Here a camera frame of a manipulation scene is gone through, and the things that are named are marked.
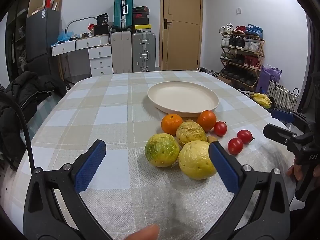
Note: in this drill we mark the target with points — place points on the wrinkled yellow passion fruit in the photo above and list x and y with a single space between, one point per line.
190 133

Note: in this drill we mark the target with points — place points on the white drawer dresser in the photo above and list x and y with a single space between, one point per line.
100 62

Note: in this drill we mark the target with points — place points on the smooth yellow passion fruit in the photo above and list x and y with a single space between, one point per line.
195 161

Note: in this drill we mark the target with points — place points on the black printed bag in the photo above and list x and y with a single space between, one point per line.
102 20

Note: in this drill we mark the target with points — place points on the yellow bag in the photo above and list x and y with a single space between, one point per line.
261 99

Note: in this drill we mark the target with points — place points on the black jacket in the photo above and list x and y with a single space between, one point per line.
25 92

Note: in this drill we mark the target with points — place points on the blue plastic bag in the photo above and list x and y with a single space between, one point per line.
65 36

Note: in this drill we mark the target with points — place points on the scattered sneakers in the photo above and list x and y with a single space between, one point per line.
208 72

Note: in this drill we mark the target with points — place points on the beige suitcase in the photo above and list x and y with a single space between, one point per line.
121 52

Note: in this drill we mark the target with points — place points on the flat cardboard box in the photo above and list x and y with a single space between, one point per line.
58 2

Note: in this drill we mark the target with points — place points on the dark shelf unit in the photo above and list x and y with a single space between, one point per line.
17 30

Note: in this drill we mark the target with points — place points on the person's right hand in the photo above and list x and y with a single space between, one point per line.
293 172

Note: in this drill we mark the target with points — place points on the green yellow passion fruit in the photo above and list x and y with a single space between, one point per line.
161 150

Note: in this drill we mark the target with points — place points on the wooden shoe rack with shoes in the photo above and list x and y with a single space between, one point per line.
240 43

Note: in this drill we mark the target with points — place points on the grey curved tube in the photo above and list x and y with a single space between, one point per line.
77 19

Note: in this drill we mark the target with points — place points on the dark grey refrigerator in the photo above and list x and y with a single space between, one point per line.
40 37

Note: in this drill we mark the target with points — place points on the person's left hand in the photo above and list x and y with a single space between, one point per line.
142 233

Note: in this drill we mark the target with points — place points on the wooden door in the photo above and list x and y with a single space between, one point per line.
185 42

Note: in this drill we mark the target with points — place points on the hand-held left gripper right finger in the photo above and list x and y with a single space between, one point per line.
223 165

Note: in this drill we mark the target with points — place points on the cream round plate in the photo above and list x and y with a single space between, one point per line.
182 97

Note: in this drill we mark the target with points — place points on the black red shoe box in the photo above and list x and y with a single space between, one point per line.
140 18

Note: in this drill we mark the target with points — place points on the teal suitcase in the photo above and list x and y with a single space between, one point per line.
120 10

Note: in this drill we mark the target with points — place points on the silver suitcase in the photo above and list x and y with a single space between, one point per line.
143 50

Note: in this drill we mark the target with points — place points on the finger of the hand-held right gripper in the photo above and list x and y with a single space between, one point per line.
275 132
282 116

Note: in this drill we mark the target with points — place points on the purple bag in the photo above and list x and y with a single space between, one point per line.
266 77

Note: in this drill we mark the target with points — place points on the woven basket bag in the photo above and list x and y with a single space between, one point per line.
281 96

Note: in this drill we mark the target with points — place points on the orange mandarin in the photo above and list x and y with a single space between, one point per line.
206 120
172 124

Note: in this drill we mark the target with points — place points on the red cherry tomato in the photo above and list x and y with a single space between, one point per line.
220 128
245 136
235 146

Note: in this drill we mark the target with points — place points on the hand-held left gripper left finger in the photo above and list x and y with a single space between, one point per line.
91 165

